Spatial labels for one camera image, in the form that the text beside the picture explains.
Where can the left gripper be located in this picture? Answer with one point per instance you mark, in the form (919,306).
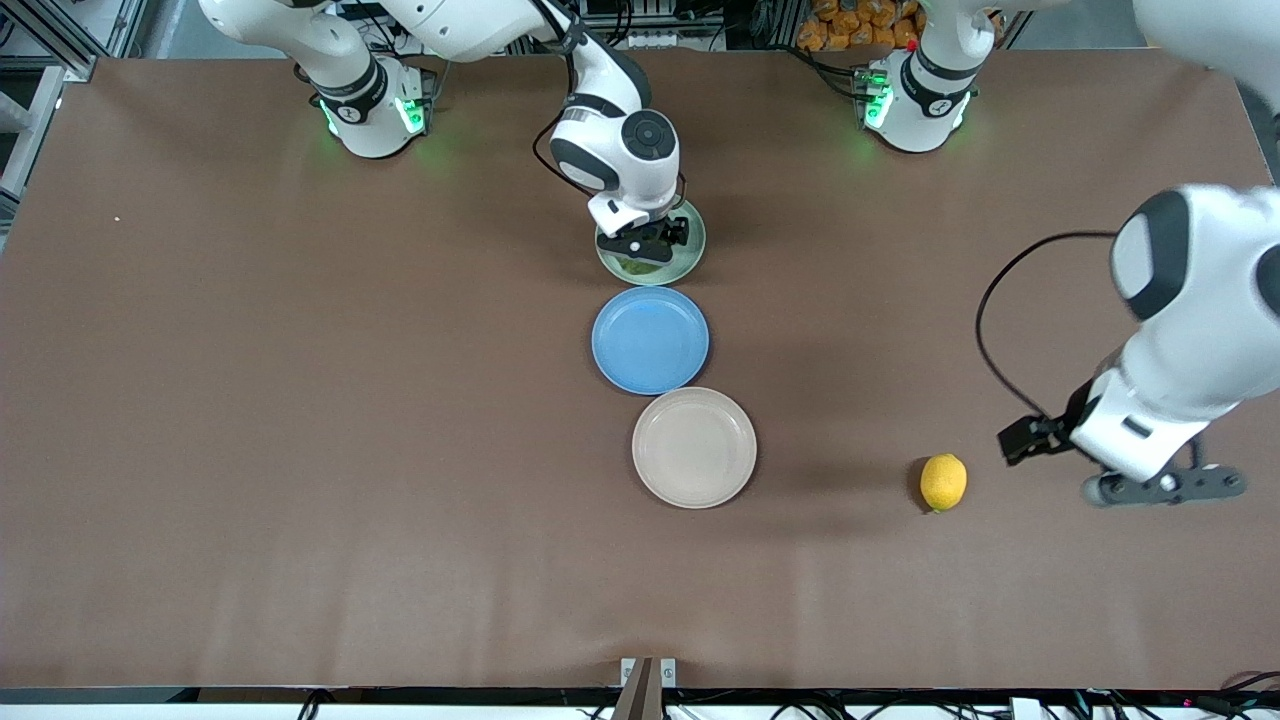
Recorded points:
(1058,430)

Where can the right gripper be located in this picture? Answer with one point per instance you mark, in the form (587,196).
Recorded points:
(672,231)

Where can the green lettuce leaf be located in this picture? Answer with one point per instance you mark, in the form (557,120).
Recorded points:
(637,267)

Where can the yellow lemon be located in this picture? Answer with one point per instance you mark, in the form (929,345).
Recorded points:
(944,482)

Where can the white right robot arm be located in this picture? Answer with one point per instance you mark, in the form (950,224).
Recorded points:
(620,150)

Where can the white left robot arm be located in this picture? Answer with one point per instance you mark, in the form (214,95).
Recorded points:
(1210,300)

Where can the light green round plate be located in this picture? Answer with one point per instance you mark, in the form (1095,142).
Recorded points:
(687,262)

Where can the blue round plate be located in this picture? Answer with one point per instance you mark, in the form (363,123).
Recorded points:
(650,340)

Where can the beige round plate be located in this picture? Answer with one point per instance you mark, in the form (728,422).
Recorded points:
(694,448)

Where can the bag of orange snacks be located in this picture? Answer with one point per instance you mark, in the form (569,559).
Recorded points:
(840,25)

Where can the metal bracket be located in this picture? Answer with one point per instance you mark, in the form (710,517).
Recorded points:
(645,690)

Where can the aluminium frame profile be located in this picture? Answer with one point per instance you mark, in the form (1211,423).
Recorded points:
(30,120)

